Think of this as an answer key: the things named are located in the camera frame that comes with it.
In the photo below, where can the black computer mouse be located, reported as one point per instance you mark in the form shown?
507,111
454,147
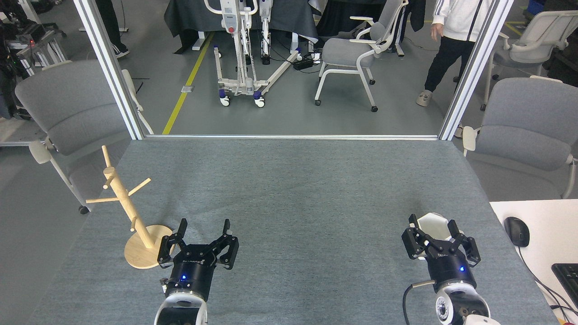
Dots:
517,231

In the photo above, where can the person's hand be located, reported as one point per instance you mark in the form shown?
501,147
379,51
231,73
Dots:
435,31

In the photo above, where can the white hexagonal cup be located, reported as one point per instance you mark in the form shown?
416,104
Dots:
433,224

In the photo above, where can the table with dark cloth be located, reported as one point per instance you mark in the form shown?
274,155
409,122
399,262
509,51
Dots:
189,16

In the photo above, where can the silver frame post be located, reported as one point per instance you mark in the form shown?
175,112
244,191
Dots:
108,63
474,67

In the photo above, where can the grey chair white frame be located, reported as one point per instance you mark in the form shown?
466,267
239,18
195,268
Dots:
67,104
519,56
528,122
347,52

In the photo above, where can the black equipment rack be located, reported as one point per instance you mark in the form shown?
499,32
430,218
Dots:
27,40

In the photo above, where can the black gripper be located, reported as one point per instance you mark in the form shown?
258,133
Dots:
449,268
192,271

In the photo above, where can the silver frame rail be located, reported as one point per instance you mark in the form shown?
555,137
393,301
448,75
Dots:
293,136

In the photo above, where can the wooden cup rack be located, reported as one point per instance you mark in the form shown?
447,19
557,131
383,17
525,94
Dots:
144,253

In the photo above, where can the black power strip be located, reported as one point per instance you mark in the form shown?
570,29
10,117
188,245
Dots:
303,63

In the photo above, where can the person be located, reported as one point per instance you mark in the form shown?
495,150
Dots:
451,45
108,22

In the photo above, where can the blue box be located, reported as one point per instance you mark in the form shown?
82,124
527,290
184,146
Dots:
536,5

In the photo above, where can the white desk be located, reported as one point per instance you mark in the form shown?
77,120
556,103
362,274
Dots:
546,225

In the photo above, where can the white stand on wheels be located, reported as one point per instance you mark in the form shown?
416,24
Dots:
232,18

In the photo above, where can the black keyboard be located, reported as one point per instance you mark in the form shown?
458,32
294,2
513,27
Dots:
568,280

